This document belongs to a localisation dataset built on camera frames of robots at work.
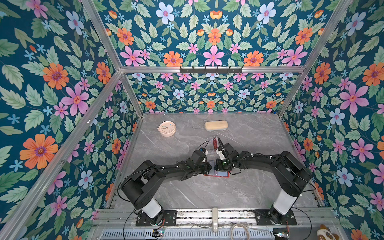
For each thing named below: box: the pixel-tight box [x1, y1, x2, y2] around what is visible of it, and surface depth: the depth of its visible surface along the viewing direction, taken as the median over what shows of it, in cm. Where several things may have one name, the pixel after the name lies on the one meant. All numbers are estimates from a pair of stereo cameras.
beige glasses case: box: [204, 120, 229, 131], surface depth 110 cm
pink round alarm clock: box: [157, 120, 176, 137], surface depth 110 cm
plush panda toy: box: [317, 224, 340, 240], surface depth 68 cm
